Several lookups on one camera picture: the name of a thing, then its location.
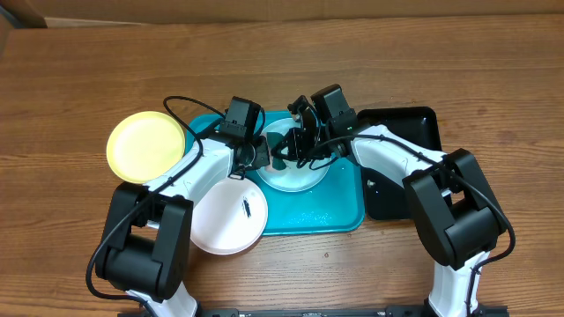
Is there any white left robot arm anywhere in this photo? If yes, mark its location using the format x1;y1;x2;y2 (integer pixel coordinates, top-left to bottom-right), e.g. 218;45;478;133
85;119;268;316

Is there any green and yellow sponge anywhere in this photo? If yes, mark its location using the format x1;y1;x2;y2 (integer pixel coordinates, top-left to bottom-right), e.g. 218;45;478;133
266;132;286;171

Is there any black water tray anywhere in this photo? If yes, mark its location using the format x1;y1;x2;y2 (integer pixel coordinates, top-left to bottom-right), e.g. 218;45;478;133
358;107;442;221

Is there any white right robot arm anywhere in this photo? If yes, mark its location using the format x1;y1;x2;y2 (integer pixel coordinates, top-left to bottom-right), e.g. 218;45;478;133
267;107;516;316

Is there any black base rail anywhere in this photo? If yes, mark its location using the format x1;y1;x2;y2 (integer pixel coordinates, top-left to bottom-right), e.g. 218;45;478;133
195;305;510;317

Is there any light blue plate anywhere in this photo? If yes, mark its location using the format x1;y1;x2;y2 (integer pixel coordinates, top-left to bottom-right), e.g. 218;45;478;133
257;118;330;192

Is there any pink plate with stain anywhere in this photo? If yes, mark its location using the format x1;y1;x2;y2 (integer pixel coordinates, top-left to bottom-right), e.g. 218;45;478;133
190;178;268;255

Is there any yellow plate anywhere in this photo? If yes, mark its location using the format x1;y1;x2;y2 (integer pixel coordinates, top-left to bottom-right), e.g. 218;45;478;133
106;111;186;184

